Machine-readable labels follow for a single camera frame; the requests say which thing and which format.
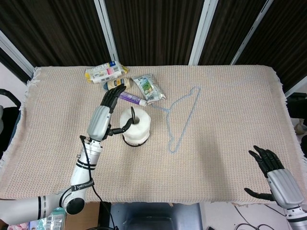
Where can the teal packaged goods bag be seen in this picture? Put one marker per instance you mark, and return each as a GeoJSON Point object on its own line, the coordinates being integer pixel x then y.
{"type": "Point", "coordinates": [56, 218]}

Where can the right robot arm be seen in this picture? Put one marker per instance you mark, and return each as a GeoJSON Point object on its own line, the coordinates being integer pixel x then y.
{"type": "Point", "coordinates": [297, 219]}

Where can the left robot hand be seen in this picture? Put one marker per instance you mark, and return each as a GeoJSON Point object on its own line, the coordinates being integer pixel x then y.
{"type": "Point", "coordinates": [102, 117]}

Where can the black chair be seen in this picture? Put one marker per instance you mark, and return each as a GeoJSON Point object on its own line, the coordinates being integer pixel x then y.
{"type": "Point", "coordinates": [8, 115]}

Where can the white toilet paper roll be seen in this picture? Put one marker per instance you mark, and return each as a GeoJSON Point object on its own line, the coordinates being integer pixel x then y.
{"type": "Point", "coordinates": [135, 127]}

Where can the purple white tube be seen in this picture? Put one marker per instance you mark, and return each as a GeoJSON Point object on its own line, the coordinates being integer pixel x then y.
{"type": "Point", "coordinates": [133, 98]}

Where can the white yellow snack package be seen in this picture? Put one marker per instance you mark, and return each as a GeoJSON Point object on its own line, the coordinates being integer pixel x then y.
{"type": "Point", "coordinates": [105, 72]}

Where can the green white foil pouch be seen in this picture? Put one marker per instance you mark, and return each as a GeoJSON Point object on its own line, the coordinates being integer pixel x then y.
{"type": "Point", "coordinates": [147, 87]}

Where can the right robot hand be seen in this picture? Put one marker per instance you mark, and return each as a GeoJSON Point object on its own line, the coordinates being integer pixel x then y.
{"type": "Point", "coordinates": [280, 189]}

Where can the beige woven tablecloth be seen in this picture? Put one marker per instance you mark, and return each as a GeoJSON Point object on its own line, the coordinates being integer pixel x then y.
{"type": "Point", "coordinates": [168, 143]}

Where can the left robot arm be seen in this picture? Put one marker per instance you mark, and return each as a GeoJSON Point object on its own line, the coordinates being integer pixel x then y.
{"type": "Point", "coordinates": [72, 184]}

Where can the grey plastic bin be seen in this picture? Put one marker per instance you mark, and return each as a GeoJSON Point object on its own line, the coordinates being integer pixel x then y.
{"type": "Point", "coordinates": [153, 215]}

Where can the pink cloth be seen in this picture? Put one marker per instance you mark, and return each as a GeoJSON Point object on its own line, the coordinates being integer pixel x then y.
{"type": "Point", "coordinates": [18, 227]}

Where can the black equipment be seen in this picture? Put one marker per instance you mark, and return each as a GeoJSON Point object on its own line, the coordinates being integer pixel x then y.
{"type": "Point", "coordinates": [297, 105]}

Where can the brown cardboard box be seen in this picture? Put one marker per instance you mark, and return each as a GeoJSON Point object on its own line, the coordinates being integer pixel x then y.
{"type": "Point", "coordinates": [91, 213]}

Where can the cream bottle with blue cap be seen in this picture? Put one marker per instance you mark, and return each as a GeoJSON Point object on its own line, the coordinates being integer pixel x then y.
{"type": "Point", "coordinates": [117, 83]}

